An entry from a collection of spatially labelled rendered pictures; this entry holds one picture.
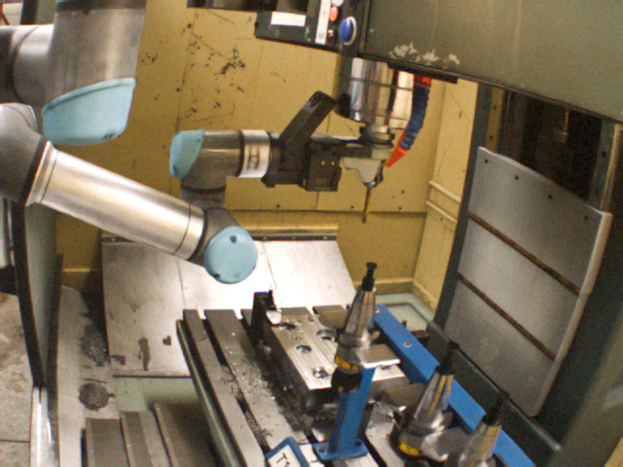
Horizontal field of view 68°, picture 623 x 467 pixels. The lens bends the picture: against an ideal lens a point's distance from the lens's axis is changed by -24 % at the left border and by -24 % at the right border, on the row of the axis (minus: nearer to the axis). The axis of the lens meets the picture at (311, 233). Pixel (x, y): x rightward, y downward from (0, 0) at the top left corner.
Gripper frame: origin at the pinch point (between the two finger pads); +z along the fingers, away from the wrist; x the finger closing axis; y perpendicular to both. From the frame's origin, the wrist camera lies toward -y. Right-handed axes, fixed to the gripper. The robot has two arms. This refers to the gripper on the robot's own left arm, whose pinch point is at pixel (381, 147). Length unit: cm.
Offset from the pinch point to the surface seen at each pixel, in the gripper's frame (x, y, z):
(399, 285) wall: -100, 79, 74
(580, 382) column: 31, 40, 45
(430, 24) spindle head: 32.5, -22.8, -13.4
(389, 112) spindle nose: 7.7, -7.6, -3.6
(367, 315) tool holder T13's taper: 24.0, 18.0, -11.0
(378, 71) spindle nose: 6.6, -14.1, -5.9
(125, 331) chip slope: -65, 74, -40
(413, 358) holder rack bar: 31.8, 21.2, -6.8
